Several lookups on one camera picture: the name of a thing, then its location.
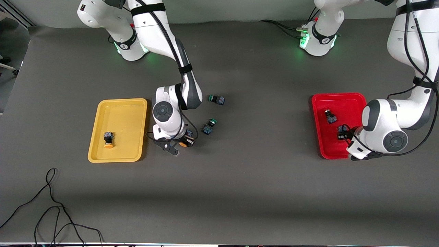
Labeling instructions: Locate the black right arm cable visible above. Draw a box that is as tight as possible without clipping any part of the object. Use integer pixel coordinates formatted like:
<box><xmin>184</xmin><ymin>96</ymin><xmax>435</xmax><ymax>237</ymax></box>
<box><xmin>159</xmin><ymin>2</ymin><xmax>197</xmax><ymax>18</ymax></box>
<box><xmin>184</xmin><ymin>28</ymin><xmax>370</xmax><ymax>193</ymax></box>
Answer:
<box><xmin>135</xmin><ymin>0</ymin><xmax>199</xmax><ymax>142</ymax></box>

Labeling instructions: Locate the loose thin black cable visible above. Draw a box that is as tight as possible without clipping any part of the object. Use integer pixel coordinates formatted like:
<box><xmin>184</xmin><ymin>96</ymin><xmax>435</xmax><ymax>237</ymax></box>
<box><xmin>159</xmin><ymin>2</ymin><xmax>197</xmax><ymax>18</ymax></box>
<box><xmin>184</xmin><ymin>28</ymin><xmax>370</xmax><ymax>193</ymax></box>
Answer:
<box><xmin>0</xmin><ymin>168</ymin><xmax>103</xmax><ymax>247</ymax></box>

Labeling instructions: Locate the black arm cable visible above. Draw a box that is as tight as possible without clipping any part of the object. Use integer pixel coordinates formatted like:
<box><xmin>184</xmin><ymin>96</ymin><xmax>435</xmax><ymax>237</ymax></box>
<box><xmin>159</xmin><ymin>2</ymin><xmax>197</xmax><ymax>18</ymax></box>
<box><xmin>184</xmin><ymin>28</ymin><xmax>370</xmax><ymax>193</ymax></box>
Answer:
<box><xmin>342</xmin><ymin>0</ymin><xmax>439</xmax><ymax>156</ymax></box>
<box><xmin>135</xmin><ymin>0</ymin><xmax>199</xmax><ymax>142</ymax></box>

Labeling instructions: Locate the yellow plastic tray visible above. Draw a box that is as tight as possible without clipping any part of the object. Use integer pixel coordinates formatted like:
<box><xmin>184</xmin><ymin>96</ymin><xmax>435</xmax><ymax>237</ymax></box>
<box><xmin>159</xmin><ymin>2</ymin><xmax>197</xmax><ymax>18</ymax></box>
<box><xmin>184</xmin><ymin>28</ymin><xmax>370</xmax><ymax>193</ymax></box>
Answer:
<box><xmin>87</xmin><ymin>98</ymin><xmax>148</xmax><ymax>163</ymax></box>

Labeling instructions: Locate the dark grey table mat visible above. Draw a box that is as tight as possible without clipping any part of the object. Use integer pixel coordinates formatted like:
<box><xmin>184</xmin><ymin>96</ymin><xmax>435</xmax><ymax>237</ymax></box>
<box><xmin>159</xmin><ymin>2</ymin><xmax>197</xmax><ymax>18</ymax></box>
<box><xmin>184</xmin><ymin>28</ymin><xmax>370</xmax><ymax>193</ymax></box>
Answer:
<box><xmin>0</xmin><ymin>19</ymin><xmax>439</xmax><ymax>245</ymax></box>

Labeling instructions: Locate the aluminium frame profile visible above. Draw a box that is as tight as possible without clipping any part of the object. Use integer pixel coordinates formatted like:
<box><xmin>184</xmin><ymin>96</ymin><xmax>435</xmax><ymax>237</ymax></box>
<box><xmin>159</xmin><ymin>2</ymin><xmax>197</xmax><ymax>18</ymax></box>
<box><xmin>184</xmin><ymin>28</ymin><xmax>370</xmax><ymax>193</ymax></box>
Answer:
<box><xmin>0</xmin><ymin>7</ymin><xmax>35</xmax><ymax>28</ymax></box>

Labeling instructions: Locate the red plastic tray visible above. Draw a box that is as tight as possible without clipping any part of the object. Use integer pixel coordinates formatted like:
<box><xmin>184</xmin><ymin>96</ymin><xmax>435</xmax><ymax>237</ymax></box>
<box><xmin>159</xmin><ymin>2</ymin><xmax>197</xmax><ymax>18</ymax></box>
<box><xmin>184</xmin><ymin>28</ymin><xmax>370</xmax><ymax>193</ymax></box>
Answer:
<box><xmin>311</xmin><ymin>93</ymin><xmax>371</xmax><ymax>160</ymax></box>

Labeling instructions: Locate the white chair base leg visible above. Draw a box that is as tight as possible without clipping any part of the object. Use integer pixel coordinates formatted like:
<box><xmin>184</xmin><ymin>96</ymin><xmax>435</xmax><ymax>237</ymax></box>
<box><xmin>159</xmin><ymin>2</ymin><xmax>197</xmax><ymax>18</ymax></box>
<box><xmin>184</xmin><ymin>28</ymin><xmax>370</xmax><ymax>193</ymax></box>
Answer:
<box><xmin>0</xmin><ymin>57</ymin><xmax>19</xmax><ymax>77</ymax></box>

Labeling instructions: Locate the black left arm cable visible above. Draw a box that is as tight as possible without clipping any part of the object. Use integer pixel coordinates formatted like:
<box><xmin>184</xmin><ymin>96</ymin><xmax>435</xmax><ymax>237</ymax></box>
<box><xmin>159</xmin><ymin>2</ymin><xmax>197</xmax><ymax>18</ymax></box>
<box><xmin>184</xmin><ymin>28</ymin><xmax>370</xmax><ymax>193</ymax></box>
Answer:
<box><xmin>342</xmin><ymin>0</ymin><xmax>439</xmax><ymax>156</ymax></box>

